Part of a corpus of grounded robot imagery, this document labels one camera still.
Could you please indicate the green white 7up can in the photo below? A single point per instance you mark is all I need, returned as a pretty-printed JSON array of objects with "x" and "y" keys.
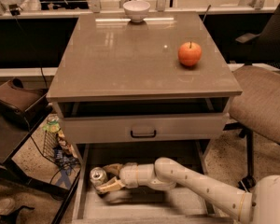
[{"x": 98, "y": 176}]

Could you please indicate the brown fabric office chair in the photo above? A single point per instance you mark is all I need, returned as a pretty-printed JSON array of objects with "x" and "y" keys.
[{"x": 257, "y": 109}]

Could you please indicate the grey drawer cabinet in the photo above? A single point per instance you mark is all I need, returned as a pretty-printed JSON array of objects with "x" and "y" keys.
[{"x": 114, "y": 68}]

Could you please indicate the dark side table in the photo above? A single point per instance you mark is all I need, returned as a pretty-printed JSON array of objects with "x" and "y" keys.
[{"x": 12, "y": 138}]

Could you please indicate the open pulled-out drawer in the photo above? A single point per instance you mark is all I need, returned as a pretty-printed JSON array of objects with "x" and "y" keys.
[{"x": 142, "y": 205}]

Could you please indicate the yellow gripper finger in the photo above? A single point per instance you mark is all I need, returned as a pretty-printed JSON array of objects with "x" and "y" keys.
[
  {"x": 113, "y": 184},
  {"x": 113, "y": 169}
]

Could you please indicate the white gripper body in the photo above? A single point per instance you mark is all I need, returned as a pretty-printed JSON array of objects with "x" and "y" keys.
[{"x": 128, "y": 174}]

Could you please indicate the red orange apple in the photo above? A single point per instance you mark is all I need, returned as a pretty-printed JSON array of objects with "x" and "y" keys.
[{"x": 189, "y": 53}]

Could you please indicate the upper closed drawer with handle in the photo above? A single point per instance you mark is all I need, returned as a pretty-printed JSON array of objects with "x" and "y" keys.
[{"x": 143, "y": 128}]

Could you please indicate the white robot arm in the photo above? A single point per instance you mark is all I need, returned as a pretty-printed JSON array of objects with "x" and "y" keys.
[{"x": 208, "y": 187}]

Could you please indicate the white ceramic bowl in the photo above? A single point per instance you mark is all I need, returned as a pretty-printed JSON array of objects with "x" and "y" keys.
[{"x": 136, "y": 10}]

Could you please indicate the wire basket with snacks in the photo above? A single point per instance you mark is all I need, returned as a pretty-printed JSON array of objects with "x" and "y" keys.
[{"x": 56, "y": 148}]

